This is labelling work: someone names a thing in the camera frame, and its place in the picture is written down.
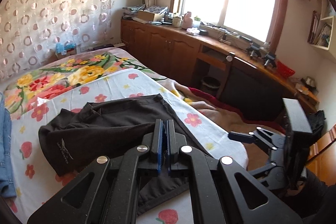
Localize white wall bookshelf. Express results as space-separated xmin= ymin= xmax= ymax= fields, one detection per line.
xmin=307 ymin=0 xmax=335 ymax=63

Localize colourful floral blanket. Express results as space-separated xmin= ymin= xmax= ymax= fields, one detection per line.
xmin=3 ymin=48 xmax=210 ymax=119

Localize sheer circle pattern curtain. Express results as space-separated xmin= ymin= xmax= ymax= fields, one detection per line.
xmin=1 ymin=0 xmax=115 ymax=80

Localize white strawberry print quilt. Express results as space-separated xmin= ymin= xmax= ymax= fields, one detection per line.
xmin=8 ymin=69 xmax=248 ymax=223

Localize black waste bin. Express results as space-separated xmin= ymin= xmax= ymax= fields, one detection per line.
xmin=201 ymin=76 xmax=221 ymax=97

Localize folded blue jeans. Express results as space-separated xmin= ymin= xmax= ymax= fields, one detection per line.
xmin=0 ymin=93 xmax=17 ymax=198

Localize white mug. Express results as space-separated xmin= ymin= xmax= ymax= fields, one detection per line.
xmin=172 ymin=15 xmax=182 ymax=28

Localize long wooden cabinet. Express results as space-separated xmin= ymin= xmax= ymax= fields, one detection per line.
xmin=121 ymin=19 xmax=317 ymax=113

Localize cardboard box on cabinet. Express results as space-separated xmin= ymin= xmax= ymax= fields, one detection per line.
xmin=136 ymin=6 xmax=168 ymax=22

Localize blue tissue box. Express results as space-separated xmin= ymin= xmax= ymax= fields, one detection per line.
xmin=55 ymin=41 xmax=76 ymax=59

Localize black pants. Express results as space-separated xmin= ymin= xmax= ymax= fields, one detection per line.
xmin=38 ymin=93 xmax=214 ymax=216

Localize red basket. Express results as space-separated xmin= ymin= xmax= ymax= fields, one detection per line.
xmin=276 ymin=60 xmax=295 ymax=79

